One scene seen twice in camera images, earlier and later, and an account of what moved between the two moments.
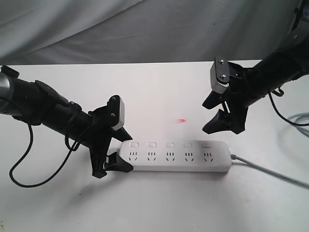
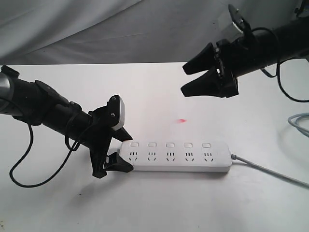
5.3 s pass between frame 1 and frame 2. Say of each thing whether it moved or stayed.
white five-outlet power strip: stayed
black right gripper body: moved
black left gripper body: stayed
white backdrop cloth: stayed
